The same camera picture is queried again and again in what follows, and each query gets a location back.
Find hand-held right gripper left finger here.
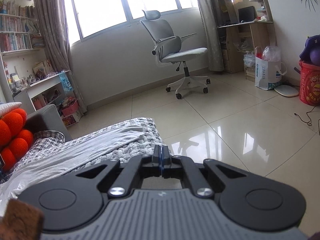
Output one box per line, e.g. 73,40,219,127
67,145,162,197

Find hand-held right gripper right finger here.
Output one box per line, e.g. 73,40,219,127
162,146,258,198

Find white pants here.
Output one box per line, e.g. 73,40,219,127
0,126,145,205

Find grey checked quilted blanket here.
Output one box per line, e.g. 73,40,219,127
0,117,173,198

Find printed cardboard box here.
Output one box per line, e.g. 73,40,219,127
61,110,83,127

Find pink basket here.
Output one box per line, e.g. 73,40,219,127
61,99,79,117

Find white office chair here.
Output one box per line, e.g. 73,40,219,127
139,9,211,100

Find grey sofa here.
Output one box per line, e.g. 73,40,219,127
25,104,73,143

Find blue plastic bag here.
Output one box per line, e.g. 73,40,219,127
59,71,73,93

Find white blue shopping bag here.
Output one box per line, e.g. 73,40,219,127
254,46,288,91

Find white bookshelf desk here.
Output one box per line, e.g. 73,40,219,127
0,0,83,120

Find white flat scale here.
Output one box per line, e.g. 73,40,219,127
274,85,300,98

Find grey patterned curtain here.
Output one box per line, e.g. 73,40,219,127
34,0,88,115
191,0,225,73

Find orange pumpkin cushion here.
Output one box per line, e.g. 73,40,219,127
0,109,34,172

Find light grey pillow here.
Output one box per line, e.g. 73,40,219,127
0,102,22,118

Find light wood desk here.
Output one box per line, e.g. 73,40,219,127
216,0,275,74

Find red bucket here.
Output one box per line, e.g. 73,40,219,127
299,59,320,105

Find window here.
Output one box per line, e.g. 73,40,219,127
61,0,200,43

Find purple plush toy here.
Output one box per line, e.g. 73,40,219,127
299,35,320,65

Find row of books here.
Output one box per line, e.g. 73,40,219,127
0,0,45,52

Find black cable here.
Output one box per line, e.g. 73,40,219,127
294,102,320,134

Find brown fuzzy strap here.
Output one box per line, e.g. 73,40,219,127
0,199,45,240

